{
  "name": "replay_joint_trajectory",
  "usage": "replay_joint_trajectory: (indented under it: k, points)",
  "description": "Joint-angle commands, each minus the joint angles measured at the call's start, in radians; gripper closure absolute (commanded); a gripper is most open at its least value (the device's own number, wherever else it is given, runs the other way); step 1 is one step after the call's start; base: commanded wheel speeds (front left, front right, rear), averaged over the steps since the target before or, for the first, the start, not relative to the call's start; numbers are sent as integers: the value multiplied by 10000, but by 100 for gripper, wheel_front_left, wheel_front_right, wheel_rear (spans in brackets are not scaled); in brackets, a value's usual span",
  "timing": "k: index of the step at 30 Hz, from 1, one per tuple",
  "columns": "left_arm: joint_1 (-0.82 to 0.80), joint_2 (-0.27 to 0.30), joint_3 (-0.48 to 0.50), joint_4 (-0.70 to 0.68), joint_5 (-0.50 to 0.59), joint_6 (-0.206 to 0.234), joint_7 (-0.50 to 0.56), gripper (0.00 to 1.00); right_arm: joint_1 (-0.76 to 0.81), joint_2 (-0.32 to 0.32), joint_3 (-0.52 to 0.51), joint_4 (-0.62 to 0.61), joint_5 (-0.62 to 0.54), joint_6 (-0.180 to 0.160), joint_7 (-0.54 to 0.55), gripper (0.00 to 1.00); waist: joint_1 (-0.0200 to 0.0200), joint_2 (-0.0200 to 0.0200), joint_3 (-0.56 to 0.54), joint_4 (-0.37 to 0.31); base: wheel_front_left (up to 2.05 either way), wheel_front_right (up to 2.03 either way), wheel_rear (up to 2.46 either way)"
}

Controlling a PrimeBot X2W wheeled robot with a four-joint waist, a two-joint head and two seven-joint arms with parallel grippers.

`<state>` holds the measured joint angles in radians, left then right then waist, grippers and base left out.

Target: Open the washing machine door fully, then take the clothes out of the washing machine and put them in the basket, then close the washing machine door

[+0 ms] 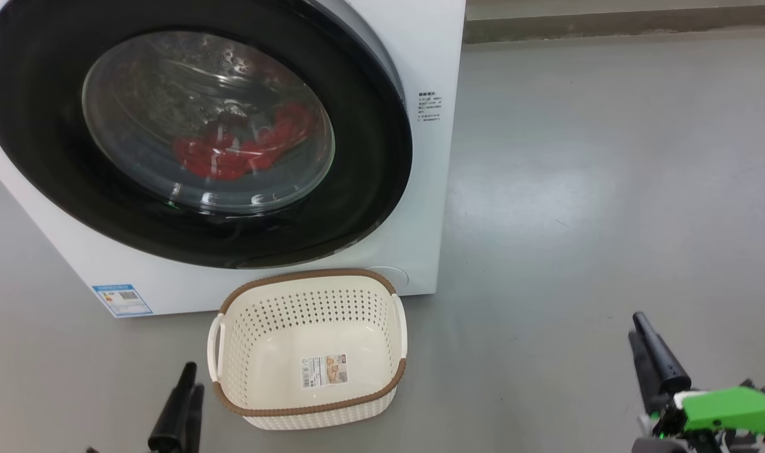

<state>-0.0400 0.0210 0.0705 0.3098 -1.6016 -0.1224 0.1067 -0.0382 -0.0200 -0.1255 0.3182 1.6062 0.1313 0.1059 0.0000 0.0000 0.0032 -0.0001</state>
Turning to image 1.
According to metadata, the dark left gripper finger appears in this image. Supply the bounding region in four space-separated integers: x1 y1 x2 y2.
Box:
148 362 198 453
182 384 205 453

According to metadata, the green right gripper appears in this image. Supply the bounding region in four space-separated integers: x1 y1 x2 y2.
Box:
628 311 765 453

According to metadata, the red garment with white trim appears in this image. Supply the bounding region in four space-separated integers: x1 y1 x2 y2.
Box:
172 129 276 181

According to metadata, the black round glass washer door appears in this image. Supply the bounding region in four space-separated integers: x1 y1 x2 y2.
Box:
0 0 413 270

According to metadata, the cream perforated basket brown rim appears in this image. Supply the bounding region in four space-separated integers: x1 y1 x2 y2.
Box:
207 269 408 431

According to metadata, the white front-load washing machine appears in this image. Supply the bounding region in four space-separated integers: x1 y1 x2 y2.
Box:
0 0 467 319

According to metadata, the blue energy label sticker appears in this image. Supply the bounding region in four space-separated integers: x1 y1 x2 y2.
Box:
92 284 154 317

